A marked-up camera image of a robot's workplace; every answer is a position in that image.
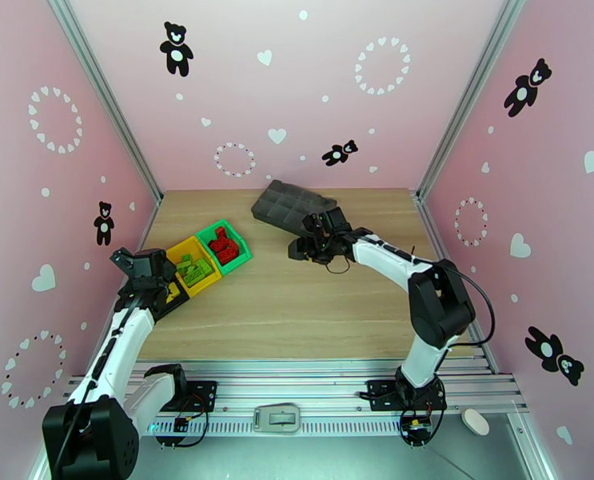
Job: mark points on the yellow lego brick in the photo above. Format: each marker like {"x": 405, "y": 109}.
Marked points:
{"x": 172, "y": 293}

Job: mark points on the green lego plate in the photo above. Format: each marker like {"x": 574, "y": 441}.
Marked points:
{"x": 195, "y": 277}

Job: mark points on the tall green lego brick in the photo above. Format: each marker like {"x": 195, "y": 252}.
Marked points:
{"x": 205, "y": 267}

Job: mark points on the red lego brick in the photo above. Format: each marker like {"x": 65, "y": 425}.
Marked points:
{"x": 216, "y": 242}
{"x": 220, "y": 232}

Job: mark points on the long red lego piece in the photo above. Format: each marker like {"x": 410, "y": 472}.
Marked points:
{"x": 228, "y": 252}

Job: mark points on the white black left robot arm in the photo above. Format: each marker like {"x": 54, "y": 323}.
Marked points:
{"x": 112, "y": 353}

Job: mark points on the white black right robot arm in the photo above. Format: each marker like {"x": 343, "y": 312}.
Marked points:
{"x": 376, "y": 253}

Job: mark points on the black plastic bin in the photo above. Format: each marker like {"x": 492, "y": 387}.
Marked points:
{"x": 174, "y": 304}

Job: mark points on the dark compartment organizer box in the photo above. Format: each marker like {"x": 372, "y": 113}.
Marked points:
{"x": 281, "y": 206}

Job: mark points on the yellow plastic bin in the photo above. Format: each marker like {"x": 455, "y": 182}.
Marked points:
{"x": 204, "y": 287}

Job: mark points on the green plastic bin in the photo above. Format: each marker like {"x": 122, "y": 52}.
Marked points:
{"x": 234, "y": 264}

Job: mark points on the small black circuit board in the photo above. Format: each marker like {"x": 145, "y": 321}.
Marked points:
{"x": 416, "y": 426}
{"x": 180, "y": 424}

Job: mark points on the white oval object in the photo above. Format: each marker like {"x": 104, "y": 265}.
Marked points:
{"x": 475, "y": 422}

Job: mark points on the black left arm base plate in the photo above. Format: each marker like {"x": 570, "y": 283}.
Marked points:
{"x": 201, "y": 393}

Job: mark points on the aluminium corner post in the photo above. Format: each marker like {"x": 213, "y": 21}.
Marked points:
{"x": 102, "y": 93}
{"x": 471, "y": 93}

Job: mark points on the aluminium front rail frame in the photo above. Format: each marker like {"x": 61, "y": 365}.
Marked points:
{"x": 301, "y": 388}

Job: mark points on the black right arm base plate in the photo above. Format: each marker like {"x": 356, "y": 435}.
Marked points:
{"x": 376, "y": 393}

